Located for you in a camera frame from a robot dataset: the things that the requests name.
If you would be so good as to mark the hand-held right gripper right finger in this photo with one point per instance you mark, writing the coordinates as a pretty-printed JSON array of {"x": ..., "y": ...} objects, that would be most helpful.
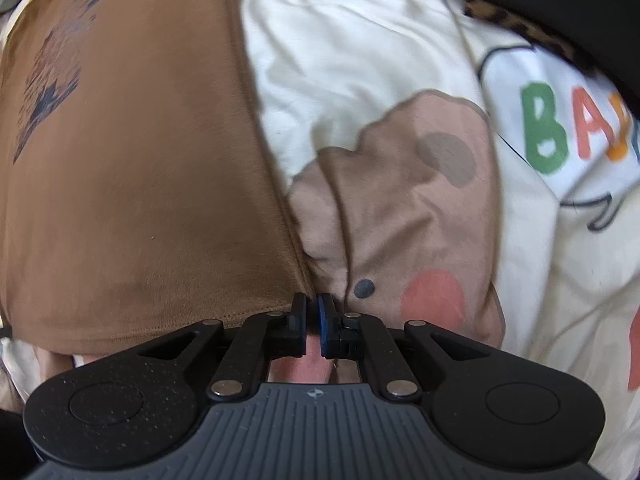
[{"x": 325, "y": 322}]

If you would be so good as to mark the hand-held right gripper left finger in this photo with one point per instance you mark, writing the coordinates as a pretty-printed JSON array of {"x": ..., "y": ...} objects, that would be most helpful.
[{"x": 300, "y": 325}]

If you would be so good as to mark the white printed blanket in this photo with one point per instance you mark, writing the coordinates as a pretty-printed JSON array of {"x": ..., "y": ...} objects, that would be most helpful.
[{"x": 350, "y": 60}]

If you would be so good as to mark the brown printed t-shirt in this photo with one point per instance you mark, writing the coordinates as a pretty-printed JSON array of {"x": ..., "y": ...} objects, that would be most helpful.
[{"x": 150, "y": 185}]

